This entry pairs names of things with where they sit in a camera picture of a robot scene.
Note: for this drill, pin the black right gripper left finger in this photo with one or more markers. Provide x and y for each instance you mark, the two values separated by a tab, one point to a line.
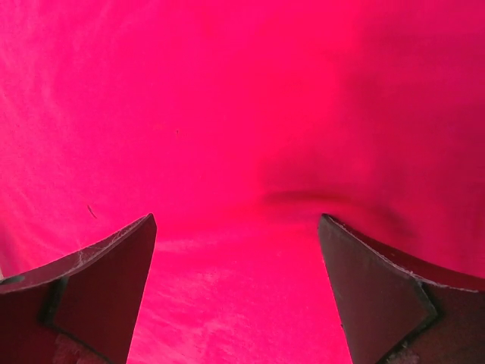
81	308

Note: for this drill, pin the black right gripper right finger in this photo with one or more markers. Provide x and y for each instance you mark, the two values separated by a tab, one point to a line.
396	308

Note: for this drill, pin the red t-shirt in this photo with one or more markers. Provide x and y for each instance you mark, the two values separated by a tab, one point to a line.
238	124

